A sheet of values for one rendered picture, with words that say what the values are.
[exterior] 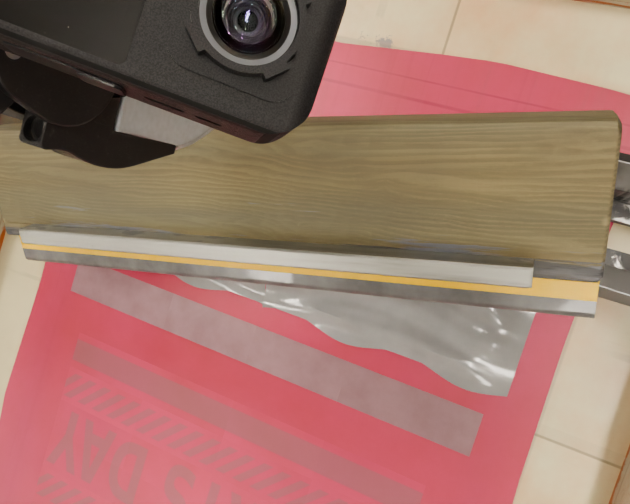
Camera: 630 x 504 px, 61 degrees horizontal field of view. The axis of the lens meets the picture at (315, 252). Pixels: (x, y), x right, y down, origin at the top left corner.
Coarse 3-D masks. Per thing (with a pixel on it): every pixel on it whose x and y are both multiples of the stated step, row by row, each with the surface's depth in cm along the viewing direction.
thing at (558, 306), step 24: (96, 264) 38; (120, 264) 37; (144, 264) 36; (168, 264) 35; (192, 264) 34; (312, 288) 32; (336, 288) 31; (360, 288) 31; (384, 288) 30; (408, 288) 29; (432, 288) 29; (552, 312) 27; (576, 312) 27
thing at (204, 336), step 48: (336, 48) 39; (48, 288) 46; (96, 288) 45; (144, 288) 43; (192, 288) 42; (48, 336) 46; (96, 336) 44; (144, 336) 43; (192, 336) 42; (240, 336) 40; (48, 384) 46; (0, 432) 47; (48, 432) 46; (0, 480) 47
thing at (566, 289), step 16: (112, 256) 37; (128, 256) 36; (144, 256) 36; (160, 256) 35; (288, 272) 32; (304, 272) 32; (320, 272) 31; (336, 272) 31; (464, 288) 28; (480, 288) 28; (496, 288) 28; (512, 288) 27; (528, 288) 27; (544, 288) 27; (560, 288) 26; (576, 288) 26; (592, 288) 26
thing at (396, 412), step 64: (384, 64) 38; (448, 64) 36; (256, 384) 40; (320, 384) 39; (384, 384) 37; (448, 384) 36; (512, 384) 35; (384, 448) 37; (448, 448) 36; (512, 448) 35
